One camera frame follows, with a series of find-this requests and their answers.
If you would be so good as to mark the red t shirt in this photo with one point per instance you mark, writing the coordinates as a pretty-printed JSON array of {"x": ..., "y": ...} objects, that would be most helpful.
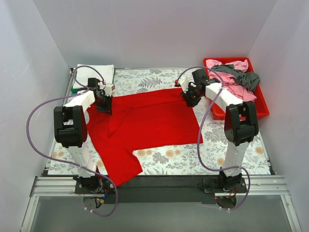
[{"x": 140, "y": 121}]

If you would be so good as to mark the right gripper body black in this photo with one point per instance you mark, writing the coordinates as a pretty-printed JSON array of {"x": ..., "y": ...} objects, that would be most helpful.
[{"x": 189, "y": 95}]

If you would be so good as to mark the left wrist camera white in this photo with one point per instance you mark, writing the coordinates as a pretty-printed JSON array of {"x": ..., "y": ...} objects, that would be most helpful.
[{"x": 108, "y": 89}]

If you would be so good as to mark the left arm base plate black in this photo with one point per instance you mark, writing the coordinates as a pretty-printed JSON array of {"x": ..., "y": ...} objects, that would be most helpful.
[{"x": 99, "y": 187}]

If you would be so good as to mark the grey t shirt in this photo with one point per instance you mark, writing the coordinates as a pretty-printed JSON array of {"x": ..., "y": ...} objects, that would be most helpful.
[{"x": 249, "y": 80}]

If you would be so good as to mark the pink t shirt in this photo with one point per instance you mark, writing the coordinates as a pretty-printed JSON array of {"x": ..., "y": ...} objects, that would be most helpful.
[{"x": 230, "y": 85}]

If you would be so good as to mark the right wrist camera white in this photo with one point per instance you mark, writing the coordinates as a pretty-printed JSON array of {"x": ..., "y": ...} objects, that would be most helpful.
[{"x": 183, "y": 83}]

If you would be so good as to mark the aluminium frame rail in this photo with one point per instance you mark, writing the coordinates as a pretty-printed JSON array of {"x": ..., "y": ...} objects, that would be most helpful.
[{"x": 65, "y": 186}]

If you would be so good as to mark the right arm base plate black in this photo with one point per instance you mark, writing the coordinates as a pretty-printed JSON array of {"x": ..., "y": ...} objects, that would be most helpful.
[{"x": 211, "y": 184}]

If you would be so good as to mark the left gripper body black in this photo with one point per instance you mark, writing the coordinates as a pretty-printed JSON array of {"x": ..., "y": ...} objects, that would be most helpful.
[{"x": 104, "y": 104}]

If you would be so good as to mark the folded white t shirt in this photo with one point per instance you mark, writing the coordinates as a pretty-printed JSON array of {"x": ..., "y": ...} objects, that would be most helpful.
[{"x": 96, "y": 71}]

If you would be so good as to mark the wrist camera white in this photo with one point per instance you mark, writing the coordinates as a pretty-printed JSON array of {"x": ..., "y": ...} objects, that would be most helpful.
[
  {"x": 183, "y": 83},
  {"x": 108, "y": 89}
]

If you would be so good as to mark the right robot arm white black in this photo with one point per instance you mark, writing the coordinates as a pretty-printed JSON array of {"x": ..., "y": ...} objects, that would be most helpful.
[{"x": 240, "y": 126}]

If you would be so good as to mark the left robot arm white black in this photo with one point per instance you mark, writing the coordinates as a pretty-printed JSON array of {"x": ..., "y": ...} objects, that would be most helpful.
[{"x": 71, "y": 131}]

